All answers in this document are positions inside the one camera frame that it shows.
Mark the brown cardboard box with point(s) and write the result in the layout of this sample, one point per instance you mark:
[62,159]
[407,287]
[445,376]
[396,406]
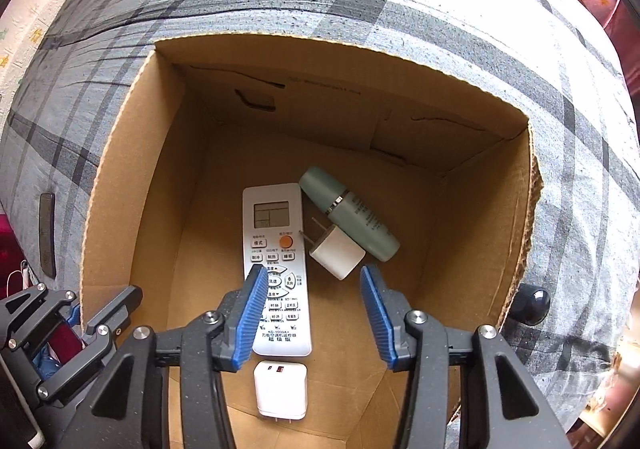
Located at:
[450,229]

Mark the blue denim cloth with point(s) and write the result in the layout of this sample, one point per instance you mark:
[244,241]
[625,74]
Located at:
[47,360]

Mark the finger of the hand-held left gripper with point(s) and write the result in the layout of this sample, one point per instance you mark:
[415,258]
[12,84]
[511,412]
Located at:
[120,306]
[55,301]

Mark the teal bottle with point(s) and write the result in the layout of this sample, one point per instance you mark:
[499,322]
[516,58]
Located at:
[360,216]

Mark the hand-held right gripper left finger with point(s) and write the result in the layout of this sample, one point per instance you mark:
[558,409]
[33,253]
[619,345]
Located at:
[250,319]

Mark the dark flat strip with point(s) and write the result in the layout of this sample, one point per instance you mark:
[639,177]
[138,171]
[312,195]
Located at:
[47,234]

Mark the white remote control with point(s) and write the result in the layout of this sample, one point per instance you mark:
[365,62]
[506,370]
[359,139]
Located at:
[272,229]

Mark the red curtain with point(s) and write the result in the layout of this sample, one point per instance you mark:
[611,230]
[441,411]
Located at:
[622,24]

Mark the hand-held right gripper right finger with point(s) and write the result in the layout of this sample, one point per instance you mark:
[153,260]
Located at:
[377,319]

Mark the large white charger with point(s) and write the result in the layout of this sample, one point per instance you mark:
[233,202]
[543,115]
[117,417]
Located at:
[280,391]

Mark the black cup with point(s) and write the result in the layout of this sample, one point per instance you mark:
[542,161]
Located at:
[532,304]

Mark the small cream charger plug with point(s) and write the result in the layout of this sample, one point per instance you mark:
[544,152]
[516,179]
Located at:
[337,254]

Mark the grey plaid bed sheet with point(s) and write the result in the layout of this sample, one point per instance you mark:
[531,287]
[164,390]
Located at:
[150,4]

